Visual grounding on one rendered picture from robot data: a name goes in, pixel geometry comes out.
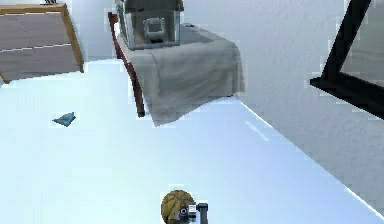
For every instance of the grey green box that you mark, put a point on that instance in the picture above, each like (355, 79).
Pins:
(150, 23)

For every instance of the small dark object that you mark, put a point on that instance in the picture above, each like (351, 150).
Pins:
(50, 1)

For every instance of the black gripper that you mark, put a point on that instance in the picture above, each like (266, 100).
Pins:
(183, 212)

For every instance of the black framed mirror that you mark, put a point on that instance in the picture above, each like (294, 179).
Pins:
(346, 80)

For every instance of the bed with grey blanket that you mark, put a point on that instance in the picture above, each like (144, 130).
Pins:
(186, 73)

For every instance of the blue cloth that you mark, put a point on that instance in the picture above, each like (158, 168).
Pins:
(66, 119)

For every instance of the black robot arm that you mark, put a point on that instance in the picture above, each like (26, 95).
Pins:
(202, 213)

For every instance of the wooden chest of drawers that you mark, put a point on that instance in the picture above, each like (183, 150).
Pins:
(36, 43)

